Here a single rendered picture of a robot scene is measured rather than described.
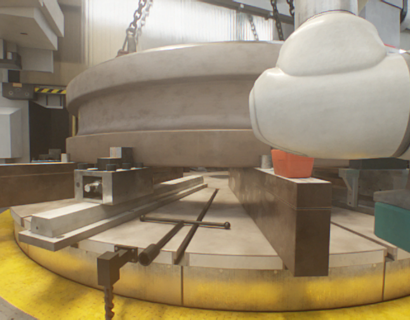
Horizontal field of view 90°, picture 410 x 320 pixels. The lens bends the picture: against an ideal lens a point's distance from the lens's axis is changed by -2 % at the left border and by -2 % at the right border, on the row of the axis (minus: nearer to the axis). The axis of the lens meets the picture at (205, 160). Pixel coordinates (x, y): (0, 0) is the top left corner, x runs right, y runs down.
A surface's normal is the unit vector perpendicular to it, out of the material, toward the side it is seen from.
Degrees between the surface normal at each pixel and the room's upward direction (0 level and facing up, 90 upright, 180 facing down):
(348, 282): 90
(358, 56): 73
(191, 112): 90
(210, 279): 90
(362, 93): 84
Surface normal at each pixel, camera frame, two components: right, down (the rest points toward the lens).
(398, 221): -1.00, 0.00
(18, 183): 0.71, 0.03
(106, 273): -0.25, 0.04
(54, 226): 0.88, -0.30
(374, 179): -0.92, 0.02
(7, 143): 0.33, 0.04
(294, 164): 0.06, 0.16
